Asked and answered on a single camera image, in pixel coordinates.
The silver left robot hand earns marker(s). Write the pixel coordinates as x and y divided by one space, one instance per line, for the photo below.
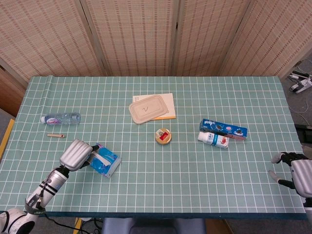
74 154

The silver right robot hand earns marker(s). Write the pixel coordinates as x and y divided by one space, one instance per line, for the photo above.
302 175

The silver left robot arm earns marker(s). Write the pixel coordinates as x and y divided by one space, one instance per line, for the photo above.
47 185

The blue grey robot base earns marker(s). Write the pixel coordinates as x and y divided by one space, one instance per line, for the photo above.
153 226

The blue white tissue pack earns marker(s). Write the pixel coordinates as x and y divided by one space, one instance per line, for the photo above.
109 163

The blue cookie box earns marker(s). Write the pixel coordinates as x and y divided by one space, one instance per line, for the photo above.
219 126

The short wooden stick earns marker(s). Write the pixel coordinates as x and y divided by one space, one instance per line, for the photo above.
56 135

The clear plastic water bottle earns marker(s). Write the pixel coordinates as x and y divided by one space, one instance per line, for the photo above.
63 118

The yellow edged board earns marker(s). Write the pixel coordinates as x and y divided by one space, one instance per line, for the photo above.
6 139

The green white grid tablecloth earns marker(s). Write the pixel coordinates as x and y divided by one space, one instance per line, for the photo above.
156 170

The beige rectangular container lid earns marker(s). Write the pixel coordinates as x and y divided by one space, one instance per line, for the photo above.
148 108

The woven bamboo screen panel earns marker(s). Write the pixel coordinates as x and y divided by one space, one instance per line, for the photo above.
48 36
131 36
207 36
9 92
275 36

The round wooden tin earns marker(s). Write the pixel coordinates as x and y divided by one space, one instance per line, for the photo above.
163 136

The white black floor device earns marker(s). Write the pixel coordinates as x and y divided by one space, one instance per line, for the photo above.
301 84

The white milk bottle blue label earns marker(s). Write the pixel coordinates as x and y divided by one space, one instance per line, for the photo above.
214 140

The white notepad yellow edge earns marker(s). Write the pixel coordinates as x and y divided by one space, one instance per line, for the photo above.
169 102

